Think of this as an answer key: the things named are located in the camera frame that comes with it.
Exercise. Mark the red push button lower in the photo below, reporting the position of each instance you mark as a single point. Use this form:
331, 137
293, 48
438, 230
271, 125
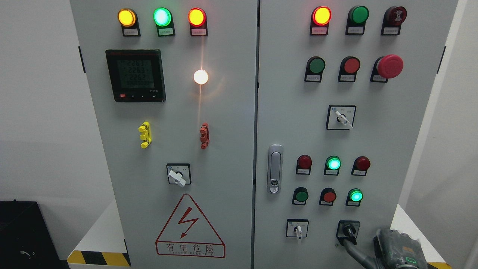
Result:
328, 196

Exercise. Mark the orange red indicator right door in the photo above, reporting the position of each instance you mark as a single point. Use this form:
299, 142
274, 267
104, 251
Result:
320, 19

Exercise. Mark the green push button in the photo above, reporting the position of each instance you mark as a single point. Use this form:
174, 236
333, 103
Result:
300, 196
314, 69

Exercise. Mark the grey electrical cabinet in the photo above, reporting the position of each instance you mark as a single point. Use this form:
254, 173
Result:
255, 55

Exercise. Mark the green lit indicator middle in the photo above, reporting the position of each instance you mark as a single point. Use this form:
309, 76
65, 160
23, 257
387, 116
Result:
332, 165

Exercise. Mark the black box on floor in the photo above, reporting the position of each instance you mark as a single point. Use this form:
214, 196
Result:
25, 242

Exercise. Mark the dark red indicator right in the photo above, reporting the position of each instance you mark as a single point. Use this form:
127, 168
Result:
360, 166

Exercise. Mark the silver door handle lock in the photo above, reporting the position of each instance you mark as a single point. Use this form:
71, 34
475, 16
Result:
274, 173

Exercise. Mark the orange red indicator door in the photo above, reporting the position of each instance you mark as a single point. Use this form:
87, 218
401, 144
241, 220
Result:
320, 19
198, 22

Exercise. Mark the yellow terminal connector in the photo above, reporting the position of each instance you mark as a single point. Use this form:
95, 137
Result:
145, 134

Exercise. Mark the red push button upper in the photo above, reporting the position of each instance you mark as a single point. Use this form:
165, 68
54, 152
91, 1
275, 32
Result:
348, 69

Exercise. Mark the black digital power meter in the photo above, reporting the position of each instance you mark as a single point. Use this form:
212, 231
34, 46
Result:
136, 75

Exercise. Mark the white selector switch left door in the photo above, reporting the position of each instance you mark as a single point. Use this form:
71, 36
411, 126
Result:
178, 174

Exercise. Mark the yellow indicator light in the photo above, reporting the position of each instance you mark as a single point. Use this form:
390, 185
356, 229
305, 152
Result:
129, 22

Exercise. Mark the white selector switch lower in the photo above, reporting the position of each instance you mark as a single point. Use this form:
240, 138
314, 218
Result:
296, 230

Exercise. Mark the red emergency stop mushroom button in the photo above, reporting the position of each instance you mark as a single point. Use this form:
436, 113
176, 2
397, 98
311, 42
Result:
386, 67

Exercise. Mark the red push button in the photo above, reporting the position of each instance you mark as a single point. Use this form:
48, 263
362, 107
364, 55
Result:
328, 196
348, 69

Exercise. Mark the orange red indicator left door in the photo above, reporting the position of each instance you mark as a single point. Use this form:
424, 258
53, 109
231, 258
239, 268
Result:
198, 22

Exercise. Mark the white selector switch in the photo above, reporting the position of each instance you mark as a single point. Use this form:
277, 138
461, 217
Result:
340, 117
296, 230

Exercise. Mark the red black buzzer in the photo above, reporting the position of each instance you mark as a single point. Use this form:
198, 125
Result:
393, 19

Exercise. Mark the red terminal connector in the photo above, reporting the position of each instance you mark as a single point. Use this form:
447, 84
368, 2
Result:
204, 138

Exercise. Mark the white glowing lamp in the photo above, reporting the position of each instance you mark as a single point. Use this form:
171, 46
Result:
201, 77

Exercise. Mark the dark red indicator left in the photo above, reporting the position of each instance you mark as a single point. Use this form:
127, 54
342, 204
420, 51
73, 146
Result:
304, 165

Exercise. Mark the dark green indicator top right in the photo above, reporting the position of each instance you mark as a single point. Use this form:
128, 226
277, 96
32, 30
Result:
357, 18

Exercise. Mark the dark red indicator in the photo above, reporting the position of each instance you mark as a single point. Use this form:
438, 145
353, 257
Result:
360, 166
304, 165

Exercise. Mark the green lit indicator top left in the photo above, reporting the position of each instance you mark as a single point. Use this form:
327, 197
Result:
164, 22

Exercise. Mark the white selector switch upper right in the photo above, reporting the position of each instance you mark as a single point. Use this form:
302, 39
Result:
340, 117

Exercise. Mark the green lit indicator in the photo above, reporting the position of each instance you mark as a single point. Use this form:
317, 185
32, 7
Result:
332, 165
164, 22

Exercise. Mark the green push button lower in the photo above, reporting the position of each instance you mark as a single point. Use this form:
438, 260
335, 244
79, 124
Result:
300, 196

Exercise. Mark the black rotary knob switch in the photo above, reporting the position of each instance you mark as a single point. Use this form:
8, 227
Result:
341, 228

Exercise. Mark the red high voltage warning sticker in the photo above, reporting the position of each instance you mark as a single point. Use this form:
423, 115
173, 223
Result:
188, 232

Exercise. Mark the green lit button lower right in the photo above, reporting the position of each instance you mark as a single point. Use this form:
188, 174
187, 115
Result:
354, 197

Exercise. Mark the green push button upper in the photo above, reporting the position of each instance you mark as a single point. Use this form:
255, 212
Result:
314, 69

